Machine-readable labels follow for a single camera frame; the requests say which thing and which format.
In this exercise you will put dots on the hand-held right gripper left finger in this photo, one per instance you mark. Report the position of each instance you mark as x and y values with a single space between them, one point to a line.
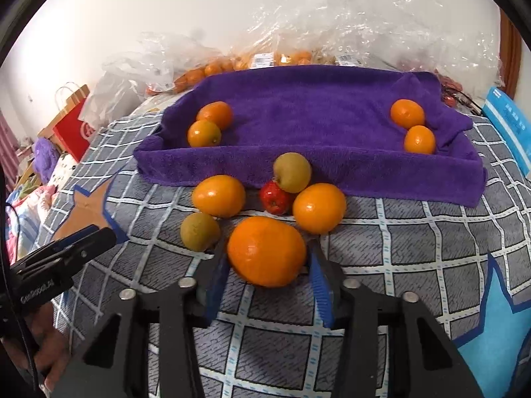
215 286

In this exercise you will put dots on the green round fruit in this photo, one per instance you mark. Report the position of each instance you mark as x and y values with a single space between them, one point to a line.
292 172
199 232

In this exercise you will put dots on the small red fruit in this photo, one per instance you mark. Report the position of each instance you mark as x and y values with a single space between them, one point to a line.
273 199

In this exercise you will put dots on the person's left hand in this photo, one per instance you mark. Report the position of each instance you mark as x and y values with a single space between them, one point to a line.
49 340

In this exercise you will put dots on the large orange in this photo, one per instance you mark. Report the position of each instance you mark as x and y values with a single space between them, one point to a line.
266 251

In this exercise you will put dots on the clear bag of brown fruit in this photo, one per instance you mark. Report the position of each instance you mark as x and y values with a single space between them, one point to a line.
327 56

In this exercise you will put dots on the white plastic bag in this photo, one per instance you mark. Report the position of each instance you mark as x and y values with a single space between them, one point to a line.
108 91

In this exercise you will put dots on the brown wooden door frame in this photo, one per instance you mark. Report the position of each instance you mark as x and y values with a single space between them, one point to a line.
510 49

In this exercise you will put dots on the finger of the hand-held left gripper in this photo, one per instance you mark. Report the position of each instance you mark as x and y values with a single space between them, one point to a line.
76 235
83 248

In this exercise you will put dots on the grey checked star blanket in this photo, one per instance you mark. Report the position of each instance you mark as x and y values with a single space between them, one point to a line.
415 236

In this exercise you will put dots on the purple towel tray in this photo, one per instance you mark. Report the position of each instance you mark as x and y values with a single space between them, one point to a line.
311 107

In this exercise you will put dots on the pink striped cloth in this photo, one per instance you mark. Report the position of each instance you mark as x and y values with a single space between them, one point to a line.
8 141

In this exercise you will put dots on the clear bag of red fruit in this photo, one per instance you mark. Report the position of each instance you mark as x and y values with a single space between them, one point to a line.
450 83

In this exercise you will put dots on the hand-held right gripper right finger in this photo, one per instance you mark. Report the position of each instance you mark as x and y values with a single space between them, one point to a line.
321 294

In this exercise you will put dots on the purple plush cloth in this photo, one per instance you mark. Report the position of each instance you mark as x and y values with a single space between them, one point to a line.
45 155

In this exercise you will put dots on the colourful cloth pile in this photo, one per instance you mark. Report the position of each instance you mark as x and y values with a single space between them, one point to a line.
29 199

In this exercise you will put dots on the blue tissue pack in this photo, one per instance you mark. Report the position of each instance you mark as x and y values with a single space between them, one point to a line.
508 120

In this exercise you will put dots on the white spotted cloth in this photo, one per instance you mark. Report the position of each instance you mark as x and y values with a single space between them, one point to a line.
62 170

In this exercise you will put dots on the red paper bag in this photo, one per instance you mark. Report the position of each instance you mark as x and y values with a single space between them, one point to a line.
72 130

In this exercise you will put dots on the labelled clear bag of oranges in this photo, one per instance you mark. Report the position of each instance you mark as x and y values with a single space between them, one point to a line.
290 58

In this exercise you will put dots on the wooden rack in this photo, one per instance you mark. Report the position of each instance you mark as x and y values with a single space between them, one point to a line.
83 90

